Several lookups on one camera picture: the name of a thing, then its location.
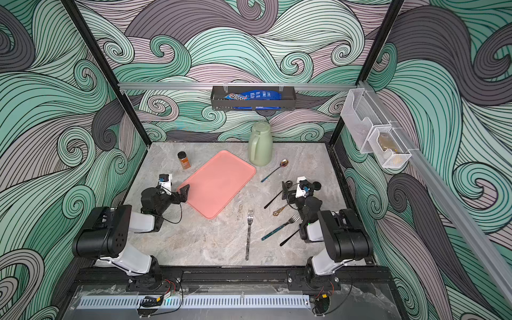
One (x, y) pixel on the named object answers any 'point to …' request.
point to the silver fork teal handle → (294, 218)
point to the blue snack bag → (255, 95)
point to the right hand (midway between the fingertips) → (298, 181)
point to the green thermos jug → (260, 144)
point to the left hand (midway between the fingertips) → (180, 182)
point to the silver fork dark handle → (250, 214)
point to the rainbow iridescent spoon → (284, 162)
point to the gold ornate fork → (276, 212)
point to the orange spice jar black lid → (184, 160)
